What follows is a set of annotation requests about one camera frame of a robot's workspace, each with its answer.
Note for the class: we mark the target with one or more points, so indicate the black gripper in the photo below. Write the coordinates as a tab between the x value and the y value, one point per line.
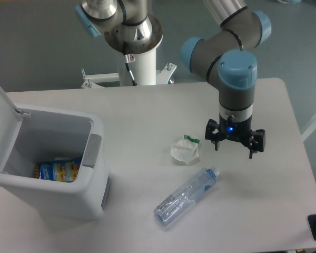
235	131

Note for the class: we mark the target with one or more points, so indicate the clear plastic water bottle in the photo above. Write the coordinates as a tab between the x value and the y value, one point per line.
186	195

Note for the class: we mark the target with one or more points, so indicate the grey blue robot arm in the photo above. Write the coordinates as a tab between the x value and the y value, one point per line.
225	60

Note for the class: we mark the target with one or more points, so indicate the white plastic trash can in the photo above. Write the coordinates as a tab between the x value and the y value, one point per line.
31	134

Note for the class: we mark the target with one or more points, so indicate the blue snack wrapper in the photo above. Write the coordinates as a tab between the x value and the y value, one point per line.
60	170

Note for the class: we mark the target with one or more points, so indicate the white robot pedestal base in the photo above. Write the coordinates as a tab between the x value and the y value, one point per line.
135	55

